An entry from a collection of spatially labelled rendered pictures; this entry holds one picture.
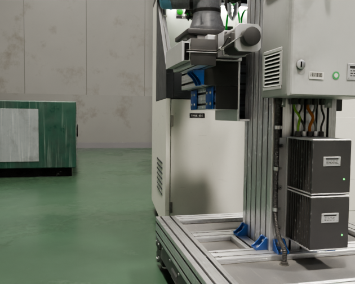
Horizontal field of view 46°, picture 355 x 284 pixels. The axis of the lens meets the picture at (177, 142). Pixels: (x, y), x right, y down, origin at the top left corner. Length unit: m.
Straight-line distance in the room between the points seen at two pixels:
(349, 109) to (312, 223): 1.30
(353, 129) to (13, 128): 3.50
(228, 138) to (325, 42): 1.11
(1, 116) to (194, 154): 2.99
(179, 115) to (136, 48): 6.89
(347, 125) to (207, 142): 0.82
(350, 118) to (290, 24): 1.36
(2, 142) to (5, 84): 4.22
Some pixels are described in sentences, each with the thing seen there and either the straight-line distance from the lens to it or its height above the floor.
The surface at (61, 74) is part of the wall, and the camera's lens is 8.97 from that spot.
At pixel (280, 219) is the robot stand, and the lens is 1.55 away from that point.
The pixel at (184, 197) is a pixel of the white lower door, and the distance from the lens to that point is 2.32.
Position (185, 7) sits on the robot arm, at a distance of 1.83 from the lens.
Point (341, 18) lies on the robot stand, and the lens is 1.40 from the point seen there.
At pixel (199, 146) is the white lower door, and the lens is 2.30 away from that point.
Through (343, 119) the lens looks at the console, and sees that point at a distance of 2.59.
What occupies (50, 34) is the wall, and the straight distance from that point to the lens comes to 9.08.
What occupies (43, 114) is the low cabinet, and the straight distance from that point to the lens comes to 4.86.
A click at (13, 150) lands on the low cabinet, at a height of 0.30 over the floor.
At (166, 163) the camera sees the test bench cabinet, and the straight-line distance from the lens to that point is 2.28.
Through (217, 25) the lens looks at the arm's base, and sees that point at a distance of 1.78.
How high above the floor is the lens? 0.70
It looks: 4 degrees down
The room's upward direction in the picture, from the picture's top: 1 degrees clockwise
